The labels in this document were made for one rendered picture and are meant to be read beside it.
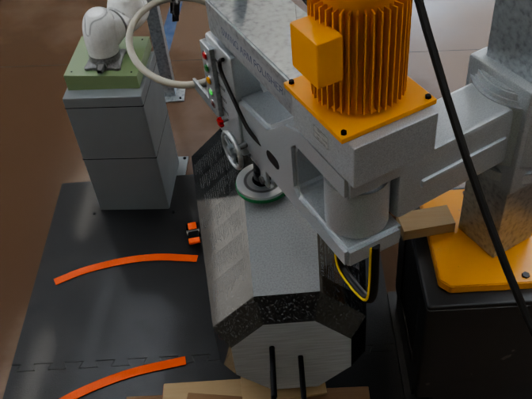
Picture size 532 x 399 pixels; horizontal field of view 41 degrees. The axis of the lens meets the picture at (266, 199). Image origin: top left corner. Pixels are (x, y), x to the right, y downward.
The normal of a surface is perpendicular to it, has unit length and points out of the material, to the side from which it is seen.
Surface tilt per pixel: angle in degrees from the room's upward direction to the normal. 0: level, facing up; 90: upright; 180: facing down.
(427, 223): 0
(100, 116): 90
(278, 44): 0
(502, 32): 90
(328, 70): 90
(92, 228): 0
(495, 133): 90
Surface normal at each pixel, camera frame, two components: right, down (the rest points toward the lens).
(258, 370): 0.04, 0.70
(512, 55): -0.86, 0.41
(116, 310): -0.08, -0.71
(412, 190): 0.52, 0.57
